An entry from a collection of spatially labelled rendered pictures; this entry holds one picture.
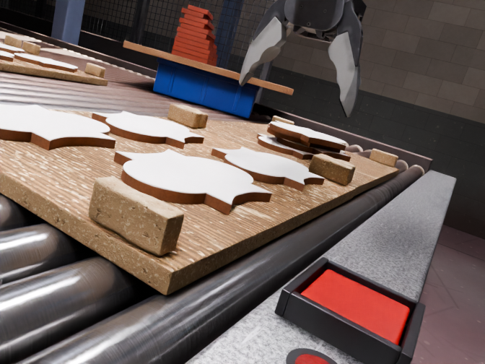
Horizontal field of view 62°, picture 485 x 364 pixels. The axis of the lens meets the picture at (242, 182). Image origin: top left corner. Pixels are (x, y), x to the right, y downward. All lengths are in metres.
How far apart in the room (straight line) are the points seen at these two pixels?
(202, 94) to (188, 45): 0.25
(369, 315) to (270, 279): 0.08
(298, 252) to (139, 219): 0.16
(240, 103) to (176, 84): 0.20
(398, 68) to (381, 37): 0.44
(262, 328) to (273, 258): 0.09
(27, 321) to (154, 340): 0.06
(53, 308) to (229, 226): 0.13
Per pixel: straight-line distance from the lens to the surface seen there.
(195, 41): 1.44
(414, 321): 0.28
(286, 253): 0.34
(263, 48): 0.53
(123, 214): 0.24
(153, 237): 0.23
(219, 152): 0.51
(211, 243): 0.27
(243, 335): 0.23
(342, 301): 0.27
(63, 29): 2.44
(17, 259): 0.26
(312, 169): 0.59
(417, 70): 5.39
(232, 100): 1.23
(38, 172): 0.33
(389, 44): 5.45
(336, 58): 0.49
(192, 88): 1.24
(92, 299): 0.24
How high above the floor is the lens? 1.04
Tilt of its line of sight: 14 degrees down
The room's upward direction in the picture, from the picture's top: 16 degrees clockwise
